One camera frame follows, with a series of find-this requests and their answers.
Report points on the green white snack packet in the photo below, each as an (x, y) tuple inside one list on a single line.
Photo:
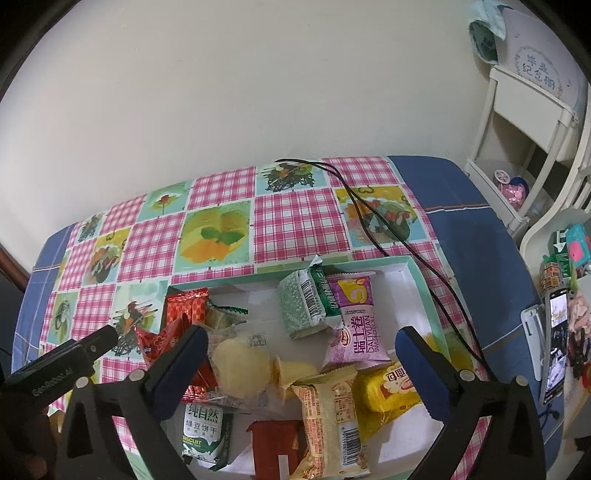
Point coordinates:
[(300, 304)]

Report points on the white shelf rack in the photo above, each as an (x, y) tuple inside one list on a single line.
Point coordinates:
[(526, 92)]

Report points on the red patterned snack packet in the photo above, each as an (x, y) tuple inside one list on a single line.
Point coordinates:
[(187, 307)]

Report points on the beige cracker packet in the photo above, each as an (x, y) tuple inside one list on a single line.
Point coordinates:
[(328, 424)]

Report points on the teal cloth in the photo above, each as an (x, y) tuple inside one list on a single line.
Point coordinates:
[(485, 32)]

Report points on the purple swiss roll packet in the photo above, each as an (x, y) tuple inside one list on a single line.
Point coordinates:
[(355, 332)]

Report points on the colourful toy boxes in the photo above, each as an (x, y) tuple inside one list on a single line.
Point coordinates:
[(570, 251)]

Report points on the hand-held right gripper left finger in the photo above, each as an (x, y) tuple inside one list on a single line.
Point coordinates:
[(180, 369)]

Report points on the brown wooden frame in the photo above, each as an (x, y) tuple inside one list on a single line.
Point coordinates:
[(14, 267)]

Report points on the white chair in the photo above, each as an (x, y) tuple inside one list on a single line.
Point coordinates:
[(545, 228)]

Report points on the teal shallow box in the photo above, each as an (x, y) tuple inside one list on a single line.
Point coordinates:
[(397, 300)]

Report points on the clear bag white snack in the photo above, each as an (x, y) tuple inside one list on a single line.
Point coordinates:
[(238, 364)]

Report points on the white phone stand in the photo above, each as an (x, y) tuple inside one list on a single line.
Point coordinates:
[(531, 337)]

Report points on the orange jelly cup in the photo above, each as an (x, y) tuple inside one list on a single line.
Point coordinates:
[(295, 371)]

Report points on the green biscuit packet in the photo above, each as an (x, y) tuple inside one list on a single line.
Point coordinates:
[(203, 434)]

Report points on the yellow snack packet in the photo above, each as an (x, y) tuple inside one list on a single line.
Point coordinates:
[(392, 387)]

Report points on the green round cake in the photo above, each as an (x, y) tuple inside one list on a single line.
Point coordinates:
[(221, 318)]

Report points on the black phone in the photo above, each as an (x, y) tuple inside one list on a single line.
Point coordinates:
[(554, 346)]

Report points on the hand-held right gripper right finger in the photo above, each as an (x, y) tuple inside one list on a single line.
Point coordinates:
[(422, 374)]

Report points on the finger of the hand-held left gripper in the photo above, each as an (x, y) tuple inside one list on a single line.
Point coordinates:
[(105, 339)]

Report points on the white printed card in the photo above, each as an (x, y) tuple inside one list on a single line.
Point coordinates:
[(535, 64)]

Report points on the brown white label snack packet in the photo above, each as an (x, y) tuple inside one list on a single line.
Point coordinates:
[(272, 443)]

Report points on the pink toy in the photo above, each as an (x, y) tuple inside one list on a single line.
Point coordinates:
[(512, 187)]

